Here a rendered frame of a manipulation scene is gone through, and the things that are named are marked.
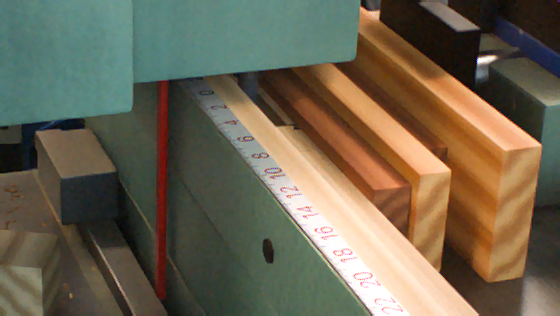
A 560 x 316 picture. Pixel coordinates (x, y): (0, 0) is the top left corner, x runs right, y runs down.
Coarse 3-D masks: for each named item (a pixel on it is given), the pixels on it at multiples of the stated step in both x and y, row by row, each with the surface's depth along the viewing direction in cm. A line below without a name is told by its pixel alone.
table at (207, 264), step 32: (96, 128) 92; (128, 128) 84; (128, 160) 85; (192, 224) 73; (544, 224) 71; (192, 256) 74; (224, 256) 69; (448, 256) 68; (544, 256) 68; (192, 288) 75; (224, 288) 69; (256, 288) 65; (480, 288) 65; (512, 288) 65; (544, 288) 65
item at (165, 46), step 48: (144, 0) 68; (192, 0) 69; (240, 0) 70; (288, 0) 70; (336, 0) 71; (144, 48) 69; (192, 48) 70; (240, 48) 71; (288, 48) 72; (336, 48) 73
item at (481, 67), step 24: (384, 0) 77; (408, 0) 74; (432, 0) 74; (384, 24) 77; (408, 24) 75; (432, 24) 72; (456, 24) 71; (432, 48) 72; (456, 48) 70; (504, 48) 77; (456, 72) 71; (480, 72) 75
